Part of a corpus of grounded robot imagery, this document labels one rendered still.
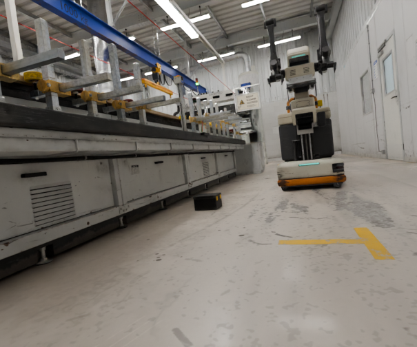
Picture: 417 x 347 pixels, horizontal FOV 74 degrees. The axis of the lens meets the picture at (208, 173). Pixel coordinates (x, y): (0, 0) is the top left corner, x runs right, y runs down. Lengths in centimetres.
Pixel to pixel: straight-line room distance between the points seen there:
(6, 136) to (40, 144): 14
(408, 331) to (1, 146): 132
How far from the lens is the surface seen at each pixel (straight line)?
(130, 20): 974
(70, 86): 140
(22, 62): 122
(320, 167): 283
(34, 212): 159
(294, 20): 1151
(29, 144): 131
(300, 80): 293
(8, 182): 152
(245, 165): 573
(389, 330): 79
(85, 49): 168
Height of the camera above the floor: 41
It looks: 3 degrees down
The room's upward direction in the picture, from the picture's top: 7 degrees counter-clockwise
